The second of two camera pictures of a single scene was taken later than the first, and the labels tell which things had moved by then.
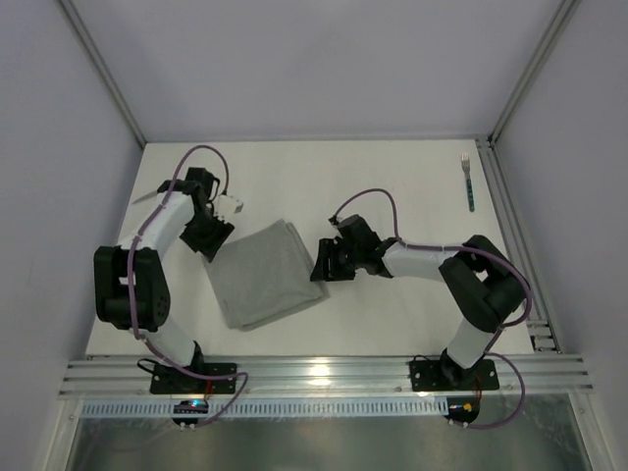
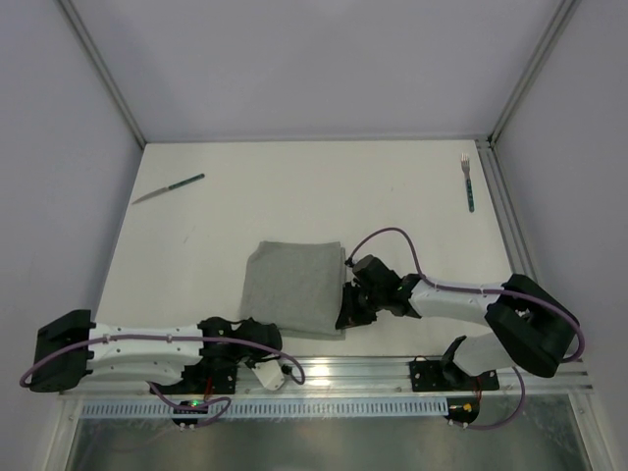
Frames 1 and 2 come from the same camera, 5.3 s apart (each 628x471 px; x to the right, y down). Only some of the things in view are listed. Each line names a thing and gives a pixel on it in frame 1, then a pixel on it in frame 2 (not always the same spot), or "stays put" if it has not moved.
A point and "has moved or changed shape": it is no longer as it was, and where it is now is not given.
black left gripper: (207, 237) → (268, 339)
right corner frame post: (560, 20) stays put
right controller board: (463, 409) stays put
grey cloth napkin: (264, 276) has moved or changed shape
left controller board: (189, 407) stays put
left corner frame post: (102, 68) stays put
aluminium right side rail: (542, 328) stays put
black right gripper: (330, 260) → (355, 304)
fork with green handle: (465, 160) stays put
